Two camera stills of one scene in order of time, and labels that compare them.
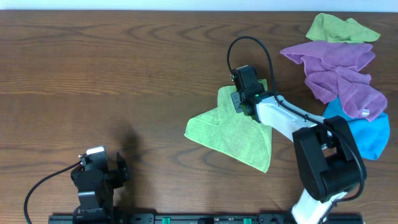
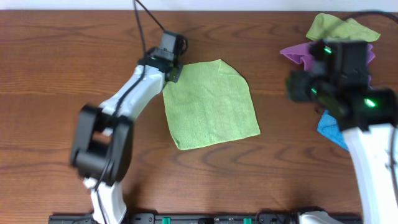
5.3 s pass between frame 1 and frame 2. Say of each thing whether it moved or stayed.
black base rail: stayed
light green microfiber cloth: moved
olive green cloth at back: stayed
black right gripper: moved
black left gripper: moved
